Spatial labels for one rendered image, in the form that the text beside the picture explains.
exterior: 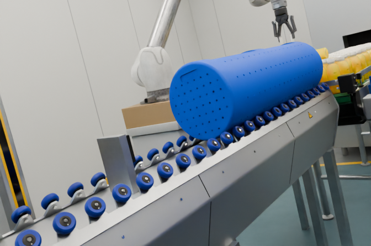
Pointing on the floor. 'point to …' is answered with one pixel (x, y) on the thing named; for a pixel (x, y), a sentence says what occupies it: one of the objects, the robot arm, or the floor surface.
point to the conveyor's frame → (355, 108)
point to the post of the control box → (300, 205)
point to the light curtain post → (11, 173)
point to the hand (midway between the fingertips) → (287, 41)
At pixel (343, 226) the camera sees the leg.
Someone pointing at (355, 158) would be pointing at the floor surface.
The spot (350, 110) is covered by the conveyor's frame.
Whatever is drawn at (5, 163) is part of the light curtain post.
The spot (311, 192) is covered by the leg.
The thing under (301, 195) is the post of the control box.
